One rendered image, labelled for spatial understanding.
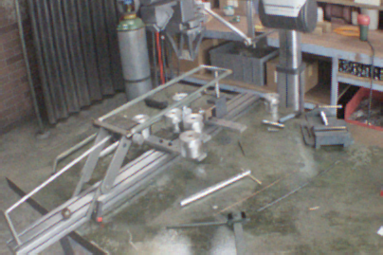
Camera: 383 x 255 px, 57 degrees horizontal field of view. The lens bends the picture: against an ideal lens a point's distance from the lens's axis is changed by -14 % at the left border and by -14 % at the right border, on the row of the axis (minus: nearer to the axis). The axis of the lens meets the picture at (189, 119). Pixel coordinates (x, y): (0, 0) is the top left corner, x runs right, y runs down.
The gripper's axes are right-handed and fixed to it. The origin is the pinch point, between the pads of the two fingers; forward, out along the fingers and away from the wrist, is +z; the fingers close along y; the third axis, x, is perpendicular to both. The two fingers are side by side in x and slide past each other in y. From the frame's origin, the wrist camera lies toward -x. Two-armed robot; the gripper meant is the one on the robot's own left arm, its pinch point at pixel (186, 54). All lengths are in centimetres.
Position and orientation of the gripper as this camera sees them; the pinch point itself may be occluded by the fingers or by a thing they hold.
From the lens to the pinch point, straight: 95.4
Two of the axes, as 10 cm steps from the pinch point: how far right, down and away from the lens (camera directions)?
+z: 1.1, 8.9, 4.5
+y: 7.8, 2.0, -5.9
